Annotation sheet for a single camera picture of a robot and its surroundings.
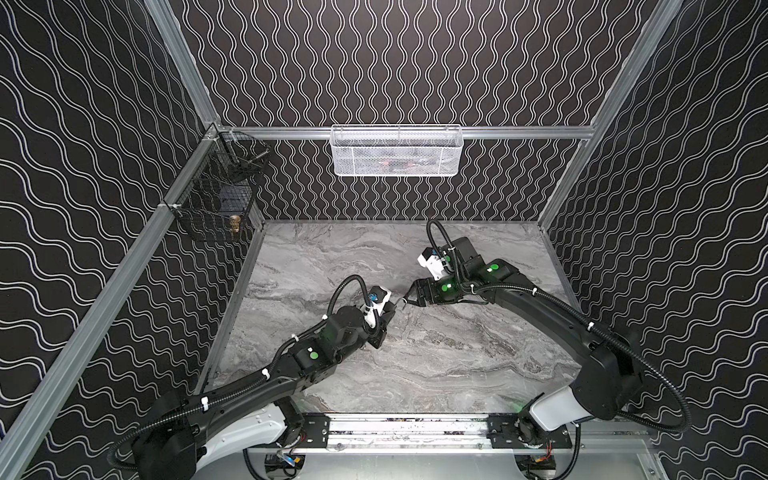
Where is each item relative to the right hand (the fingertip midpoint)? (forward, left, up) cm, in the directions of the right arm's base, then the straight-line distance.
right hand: (416, 298), depth 80 cm
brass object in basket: (+15, +50, +13) cm, 54 cm away
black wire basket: (+29, +60, +12) cm, 68 cm away
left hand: (-6, +5, +3) cm, 9 cm away
